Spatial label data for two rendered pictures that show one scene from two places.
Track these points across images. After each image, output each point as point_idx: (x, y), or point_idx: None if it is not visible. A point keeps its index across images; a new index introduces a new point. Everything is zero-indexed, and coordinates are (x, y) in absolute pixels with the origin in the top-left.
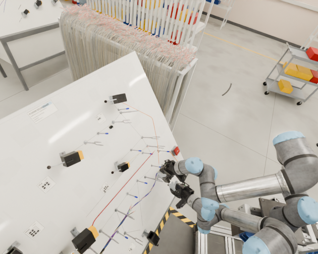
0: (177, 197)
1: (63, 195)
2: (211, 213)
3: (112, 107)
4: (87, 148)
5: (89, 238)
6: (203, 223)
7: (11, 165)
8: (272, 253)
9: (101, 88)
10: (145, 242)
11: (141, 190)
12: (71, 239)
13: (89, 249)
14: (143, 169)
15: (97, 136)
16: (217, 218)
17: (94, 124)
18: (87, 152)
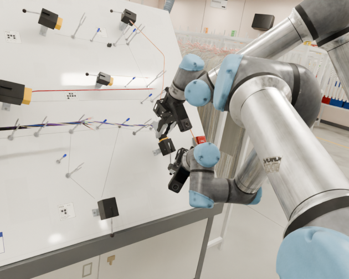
0: (173, 166)
1: (21, 58)
2: (209, 148)
3: (119, 32)
4: (71, 42)
5: (17, 87)
6: (196, 174)
7: None
8: (249, 56)
9: (114, 13)
10: (93, 230)
11: (121, 144)
12: None
13: (8, 141)
14: (135, 122)
15: (89, 42)
16: (229, 184)
17: (91, 30)
18: (69, 45)
